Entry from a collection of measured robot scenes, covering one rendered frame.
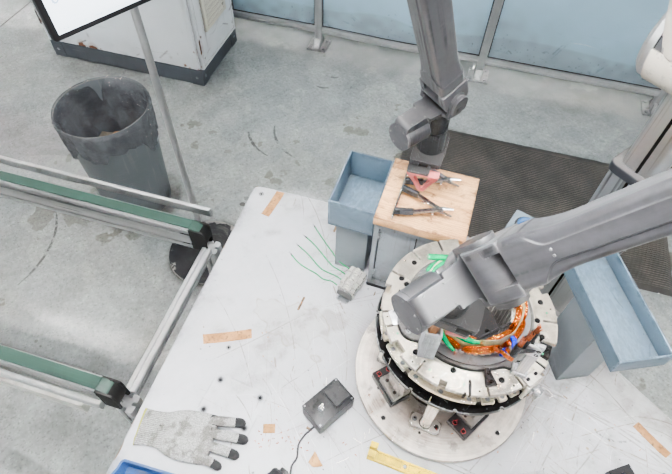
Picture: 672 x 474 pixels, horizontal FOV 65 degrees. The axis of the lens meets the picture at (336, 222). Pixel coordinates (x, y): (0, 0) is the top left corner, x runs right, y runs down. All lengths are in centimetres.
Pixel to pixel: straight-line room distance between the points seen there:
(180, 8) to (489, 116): 174
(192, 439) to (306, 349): 31
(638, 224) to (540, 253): 10
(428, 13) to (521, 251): 38
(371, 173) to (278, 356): 49
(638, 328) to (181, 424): 95
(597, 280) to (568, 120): 211
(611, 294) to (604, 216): 70
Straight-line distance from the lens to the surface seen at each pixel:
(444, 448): 122
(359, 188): 129
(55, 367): 143
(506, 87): 336
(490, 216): 259
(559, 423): 133
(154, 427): 126
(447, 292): 63
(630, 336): 119
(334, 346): 129
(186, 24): 302
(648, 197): 51
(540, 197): 276
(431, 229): 113
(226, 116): 301
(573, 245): 55
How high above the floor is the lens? 195
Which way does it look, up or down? 53 degrees down
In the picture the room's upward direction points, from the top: 2 degrees clockwise
